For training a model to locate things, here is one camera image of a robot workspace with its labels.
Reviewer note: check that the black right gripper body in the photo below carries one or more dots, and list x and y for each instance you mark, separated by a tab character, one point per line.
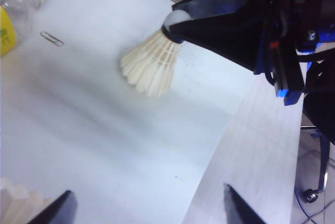
288	25

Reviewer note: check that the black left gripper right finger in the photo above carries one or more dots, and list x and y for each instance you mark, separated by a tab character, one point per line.
242	211

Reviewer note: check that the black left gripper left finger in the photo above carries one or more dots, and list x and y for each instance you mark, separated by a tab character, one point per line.
57	211

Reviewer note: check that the white feather shuttlecock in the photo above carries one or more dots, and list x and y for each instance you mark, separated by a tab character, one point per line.
18	205
151	67

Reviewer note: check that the black caster wheel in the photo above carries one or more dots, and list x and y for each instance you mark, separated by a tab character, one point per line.
311	195

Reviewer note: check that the white desk riser board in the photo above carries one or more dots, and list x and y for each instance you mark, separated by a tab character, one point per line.
104	129

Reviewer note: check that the silver paper clip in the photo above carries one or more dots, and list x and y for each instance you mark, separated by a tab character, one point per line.
52	39

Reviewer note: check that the clear bottle yellow label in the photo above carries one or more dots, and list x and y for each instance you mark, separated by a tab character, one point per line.
15	12

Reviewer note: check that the blue metal frame leg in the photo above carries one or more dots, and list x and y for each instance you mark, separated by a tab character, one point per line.
323	161

